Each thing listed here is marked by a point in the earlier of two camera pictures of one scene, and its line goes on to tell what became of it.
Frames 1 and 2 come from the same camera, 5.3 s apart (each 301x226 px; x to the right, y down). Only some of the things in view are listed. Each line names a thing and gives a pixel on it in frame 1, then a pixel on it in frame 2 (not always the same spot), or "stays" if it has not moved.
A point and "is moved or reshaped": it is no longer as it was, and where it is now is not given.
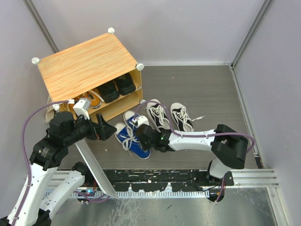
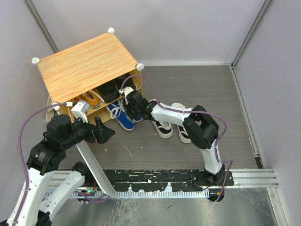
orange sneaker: [96, 99] stays
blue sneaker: [128, 137] -> [117, 110]
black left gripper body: [87, 128] stays
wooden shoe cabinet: [99, 76] stays
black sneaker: [125, 84] stays
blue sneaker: [129, 116] is moved or reshaped
